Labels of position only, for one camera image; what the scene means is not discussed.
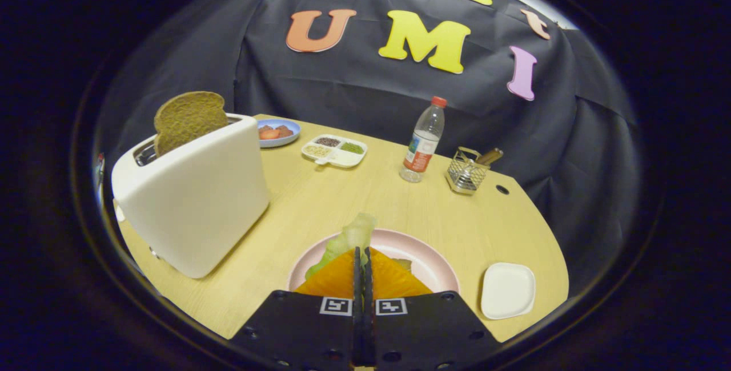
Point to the white toaster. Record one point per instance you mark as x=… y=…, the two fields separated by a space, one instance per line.
x=194 y=205

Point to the clear water bottle red cap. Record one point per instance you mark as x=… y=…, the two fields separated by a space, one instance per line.
x=422 y=148

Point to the blue round plate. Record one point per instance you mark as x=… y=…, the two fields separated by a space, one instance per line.
x=288 y=126

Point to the white divided seasoning tray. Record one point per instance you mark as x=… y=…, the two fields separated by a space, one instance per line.
x=342 y=158

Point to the green lettuce leaf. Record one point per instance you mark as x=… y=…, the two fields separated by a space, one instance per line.
x=348 y=240

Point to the white square plate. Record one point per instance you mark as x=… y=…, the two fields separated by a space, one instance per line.
x=507 y=291

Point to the toasted brown bread slice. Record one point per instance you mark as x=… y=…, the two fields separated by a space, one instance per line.
x=188 y=120

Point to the black backdrop cloth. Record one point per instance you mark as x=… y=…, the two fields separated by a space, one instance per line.
x=371 y=97

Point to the pink round plate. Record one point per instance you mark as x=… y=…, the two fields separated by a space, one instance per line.
x=414 y=248

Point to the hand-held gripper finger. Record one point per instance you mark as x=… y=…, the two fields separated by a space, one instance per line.
x=369 y=331
x=358 y=331

